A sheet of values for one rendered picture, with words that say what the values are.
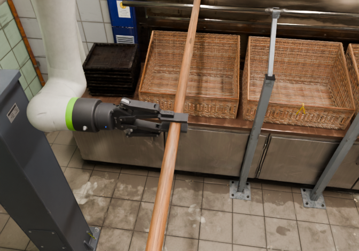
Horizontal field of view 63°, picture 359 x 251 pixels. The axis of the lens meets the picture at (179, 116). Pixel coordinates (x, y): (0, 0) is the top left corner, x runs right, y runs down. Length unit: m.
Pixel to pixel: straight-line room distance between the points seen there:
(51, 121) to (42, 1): 0.29
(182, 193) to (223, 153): 0.42
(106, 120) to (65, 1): 0.30
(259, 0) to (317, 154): 0.95
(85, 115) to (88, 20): 1.35
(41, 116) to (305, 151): 1.45
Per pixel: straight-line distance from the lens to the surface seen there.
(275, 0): 1.88
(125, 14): 1.93
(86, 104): 0.79
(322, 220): 2.14
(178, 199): 2.01
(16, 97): 1.08
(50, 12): 0.79
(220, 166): 1.94
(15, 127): 1.08
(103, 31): 2.08
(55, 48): 0.84
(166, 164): 0.66
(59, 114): 0.81
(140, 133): 0.81
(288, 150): 1.82
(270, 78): 1.38
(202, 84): 1.89
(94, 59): 1.84
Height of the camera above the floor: 1.74
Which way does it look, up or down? 44 degrees down
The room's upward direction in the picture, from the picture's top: straight up
